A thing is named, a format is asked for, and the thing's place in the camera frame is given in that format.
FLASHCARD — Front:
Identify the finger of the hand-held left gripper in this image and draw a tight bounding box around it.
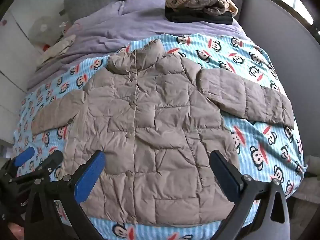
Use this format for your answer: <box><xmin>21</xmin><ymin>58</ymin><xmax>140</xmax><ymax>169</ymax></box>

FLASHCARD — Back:
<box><xmin>14</xmin><ymin>150</ymin><xmax>64</xmax><ymax>183</ymax></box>
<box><xmin>2</xmin><ymin>146</ymin><xmax>35</xmax><ymax>178</ymax></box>

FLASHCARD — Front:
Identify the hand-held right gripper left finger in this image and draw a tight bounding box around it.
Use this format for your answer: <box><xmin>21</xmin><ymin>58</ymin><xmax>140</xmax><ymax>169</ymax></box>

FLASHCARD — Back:
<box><xmin>24</xmin><ymin>151</ymin><xmax>106</xmax><ymax>240</ymax></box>

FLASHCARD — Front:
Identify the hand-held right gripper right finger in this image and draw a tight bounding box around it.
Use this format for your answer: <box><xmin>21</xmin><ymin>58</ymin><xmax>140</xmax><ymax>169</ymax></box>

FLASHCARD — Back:
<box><xmin>209</xmin><ymin>150</ymin><xmax>292</xmax><ymax>240</ymax></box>

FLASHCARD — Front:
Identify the grey puffer jacket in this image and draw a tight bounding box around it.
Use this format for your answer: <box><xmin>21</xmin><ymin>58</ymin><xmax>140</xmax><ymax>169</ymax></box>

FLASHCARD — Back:
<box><xmin>31</xmin><ymin>39</ymin><xmax>295</xmax><ymax>227</ymax></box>

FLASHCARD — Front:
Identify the blue monkey printed blanket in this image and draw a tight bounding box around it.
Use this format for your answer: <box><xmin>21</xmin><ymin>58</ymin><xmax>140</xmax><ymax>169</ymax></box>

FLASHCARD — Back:
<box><xmin>12</xmin><ymin>33</ymin><xmax>307</xmax><ymax>240</ymax></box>

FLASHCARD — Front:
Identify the beige crumpled cloth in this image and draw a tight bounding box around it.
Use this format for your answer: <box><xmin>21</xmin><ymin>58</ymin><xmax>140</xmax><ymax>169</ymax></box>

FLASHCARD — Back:
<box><xmin>36</xmin><ymin>34</ymin><xmax>77</xmax><ymax>68</ymax></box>

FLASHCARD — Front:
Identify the white electric fan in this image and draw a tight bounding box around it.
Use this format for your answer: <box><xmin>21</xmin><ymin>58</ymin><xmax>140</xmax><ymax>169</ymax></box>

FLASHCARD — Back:
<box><xmin>27</xmin><ymin>16</ymin><xmax>63</xmax><ymax>48</ymax></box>

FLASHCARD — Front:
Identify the black folded garment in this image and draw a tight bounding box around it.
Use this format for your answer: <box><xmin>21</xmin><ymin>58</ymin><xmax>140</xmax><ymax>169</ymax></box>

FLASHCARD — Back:
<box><xmin>164</xmin><ymin>5</ymin><xmax>234</xmax><ymax>25</ymax></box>

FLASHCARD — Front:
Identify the purple duvet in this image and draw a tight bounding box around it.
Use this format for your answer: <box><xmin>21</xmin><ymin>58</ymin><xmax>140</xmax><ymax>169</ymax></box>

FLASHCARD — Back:
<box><xmin>26</xmin><ymin>0</ymin><xmax>247</xmax><ymax>90</ymax></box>

